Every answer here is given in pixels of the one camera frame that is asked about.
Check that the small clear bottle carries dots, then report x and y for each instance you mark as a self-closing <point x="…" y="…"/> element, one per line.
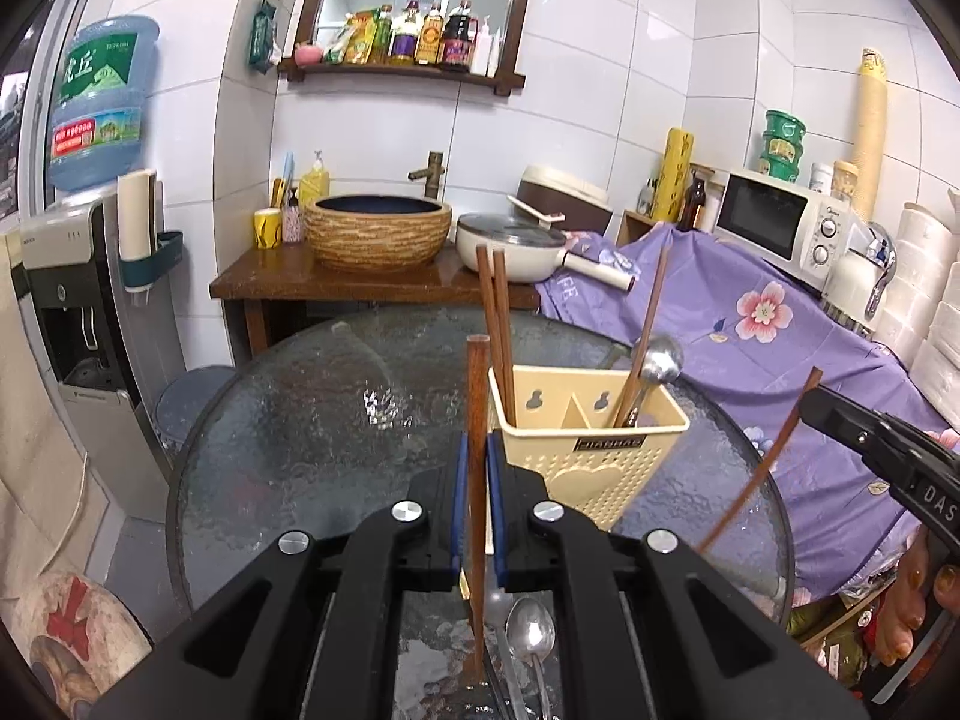
<point x="646" y="199"/>

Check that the aluminium sliding window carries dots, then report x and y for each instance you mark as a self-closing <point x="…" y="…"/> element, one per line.
<point x="30" y="127"/>

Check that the steel spoon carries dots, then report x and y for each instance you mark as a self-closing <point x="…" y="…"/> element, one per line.
<point x="660" y="360"/>
<point x="529" y="630"/>

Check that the person's right hand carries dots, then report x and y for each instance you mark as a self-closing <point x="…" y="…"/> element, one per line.
<point x="907" y="615"/>

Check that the tall beige paper cup stack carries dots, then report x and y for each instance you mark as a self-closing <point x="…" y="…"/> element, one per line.
<point x="870" y="135"/>

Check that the purple floral cloth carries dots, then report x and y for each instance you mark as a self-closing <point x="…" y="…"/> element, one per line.
<point x="750" y="360"/>

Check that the white squeeze bottle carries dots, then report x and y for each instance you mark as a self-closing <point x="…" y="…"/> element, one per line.
<point x="480" y="52"/>

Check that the green hanging packet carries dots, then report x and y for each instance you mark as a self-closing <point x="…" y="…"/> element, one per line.
<point x="262" y="34"/>

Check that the white thermos jug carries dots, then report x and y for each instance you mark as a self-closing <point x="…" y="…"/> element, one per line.
<point x="851" y="285"/>

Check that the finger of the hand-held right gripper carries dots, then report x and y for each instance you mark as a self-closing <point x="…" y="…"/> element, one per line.
<point x="847" y="420"/>

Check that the purple label bottle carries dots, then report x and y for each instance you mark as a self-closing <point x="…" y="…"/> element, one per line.
<point x="403" y="37"/>

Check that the yellow cup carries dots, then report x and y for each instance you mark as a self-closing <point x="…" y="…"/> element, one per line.
<point x="267" y="229"/>

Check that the wooden sink counter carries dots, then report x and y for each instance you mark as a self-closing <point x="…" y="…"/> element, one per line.
<point x="337" y="285"/>

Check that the round stool with red pattern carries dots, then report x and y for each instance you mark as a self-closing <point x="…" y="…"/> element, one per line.
<point x="75" y="637"/>

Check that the amber sauce bottle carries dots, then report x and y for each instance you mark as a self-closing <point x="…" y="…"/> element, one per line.
<point x="428" y="41"/>

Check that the pink small bowl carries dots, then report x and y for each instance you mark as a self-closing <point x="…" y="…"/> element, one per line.
<point x="308" y="54"/>

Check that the beige plastic utensil holder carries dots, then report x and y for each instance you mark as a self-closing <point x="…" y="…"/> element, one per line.
<point x="585" y="480"/>

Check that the grey trash bin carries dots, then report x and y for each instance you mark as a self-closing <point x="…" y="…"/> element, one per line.
<point x="191" y="405"/>

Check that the jar with beige lid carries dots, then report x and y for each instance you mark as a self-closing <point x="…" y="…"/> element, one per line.
<point x="844" y="180"/>

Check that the dark soy sauce bottle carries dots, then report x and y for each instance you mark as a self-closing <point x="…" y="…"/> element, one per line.
<point x="456" y="41"/>

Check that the white microwave oven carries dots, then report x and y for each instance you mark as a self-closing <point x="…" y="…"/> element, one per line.
<point x="765" y="221"/>

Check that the brown glass bottle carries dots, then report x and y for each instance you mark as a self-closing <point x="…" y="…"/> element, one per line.
<point x="691" y="206"/>

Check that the yellow soap pump bottle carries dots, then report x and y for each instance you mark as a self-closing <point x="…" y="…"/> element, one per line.
<point x="315" y="181"/>

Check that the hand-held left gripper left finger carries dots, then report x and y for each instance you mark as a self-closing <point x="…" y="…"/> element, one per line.
<point x="459" y="525"/>

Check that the white pot with lid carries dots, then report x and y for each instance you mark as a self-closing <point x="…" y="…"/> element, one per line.
<point x="510" y="240"/>

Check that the brown and white rice cooker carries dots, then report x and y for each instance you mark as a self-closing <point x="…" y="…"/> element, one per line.
<point x="559" y="199"/>

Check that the yellow foil roll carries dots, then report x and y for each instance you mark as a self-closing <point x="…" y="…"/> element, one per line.
<point x="673" y="176"/>

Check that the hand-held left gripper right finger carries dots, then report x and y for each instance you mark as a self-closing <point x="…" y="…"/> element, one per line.
<point x="496" y="525"/>

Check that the woven pattern sink basin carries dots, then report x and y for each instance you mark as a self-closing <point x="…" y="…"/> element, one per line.
<point x="375" y="240"/>

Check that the bronze faucet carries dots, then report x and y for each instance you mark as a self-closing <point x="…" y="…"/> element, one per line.
<point x="431" y="172"/>

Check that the small wooden box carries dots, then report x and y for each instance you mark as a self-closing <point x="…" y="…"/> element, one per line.
<point x="634" y="229"/>

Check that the green oil bottle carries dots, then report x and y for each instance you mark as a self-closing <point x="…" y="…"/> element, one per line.
<point x="382" y="37"/>

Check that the blue water jug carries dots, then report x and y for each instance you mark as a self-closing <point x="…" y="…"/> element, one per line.
<point x="97" y="105"/>

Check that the beige cloth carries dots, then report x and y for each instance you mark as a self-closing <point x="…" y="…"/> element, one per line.
<point x="37" y="427"/>

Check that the yellow seasoning packet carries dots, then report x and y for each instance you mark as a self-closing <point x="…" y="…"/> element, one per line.
<point x="360" y="41"/>

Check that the grey water dispenser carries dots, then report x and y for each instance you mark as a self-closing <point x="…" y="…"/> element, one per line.
<point x="82" y="315"/>

